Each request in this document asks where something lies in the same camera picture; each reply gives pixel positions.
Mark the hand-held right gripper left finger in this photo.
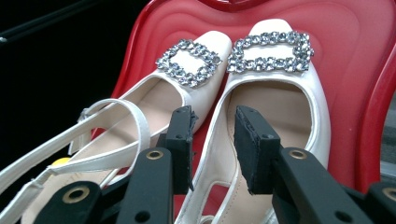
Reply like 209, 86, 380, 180
155, 105, 199, 195

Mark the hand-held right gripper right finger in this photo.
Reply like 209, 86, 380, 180
233, 105, 283, 195

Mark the white slingback shoe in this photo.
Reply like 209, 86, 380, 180
174, 18, 332, 224
0, 30, 233, 224

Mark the red and black shoe rack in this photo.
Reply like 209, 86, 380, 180
110, 0, 396, 218

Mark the yellow ball knob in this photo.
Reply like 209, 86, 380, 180
50, 157, 72, 167

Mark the black pole stand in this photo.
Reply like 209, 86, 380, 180
0, 0, 99, 44

